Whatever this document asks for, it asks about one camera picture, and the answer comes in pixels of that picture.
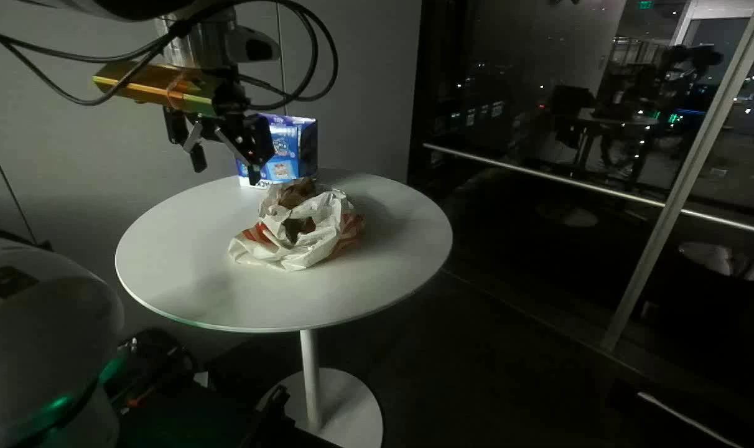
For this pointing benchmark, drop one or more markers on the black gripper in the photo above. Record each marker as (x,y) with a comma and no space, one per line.
(214,102)

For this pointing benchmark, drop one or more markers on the brown moose plush toy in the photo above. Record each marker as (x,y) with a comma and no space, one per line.
(295,195)

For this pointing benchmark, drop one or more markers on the dark grey duster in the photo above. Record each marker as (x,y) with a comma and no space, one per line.
(299,227)

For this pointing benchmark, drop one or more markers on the blue snack box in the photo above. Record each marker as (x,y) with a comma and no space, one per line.
(292,152)

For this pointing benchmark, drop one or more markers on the white orange plastic bag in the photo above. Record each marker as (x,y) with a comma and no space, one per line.
(301,246)

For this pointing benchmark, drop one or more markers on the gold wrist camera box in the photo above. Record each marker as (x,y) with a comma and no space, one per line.
(148,86)

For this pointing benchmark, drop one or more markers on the white table pedestal base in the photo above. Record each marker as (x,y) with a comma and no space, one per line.
(311,390)

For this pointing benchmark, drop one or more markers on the white horizontal window rail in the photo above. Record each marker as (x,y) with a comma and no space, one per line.
(589,191)

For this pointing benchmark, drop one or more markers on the white slanted window post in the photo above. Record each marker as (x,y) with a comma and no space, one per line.
(683,183)

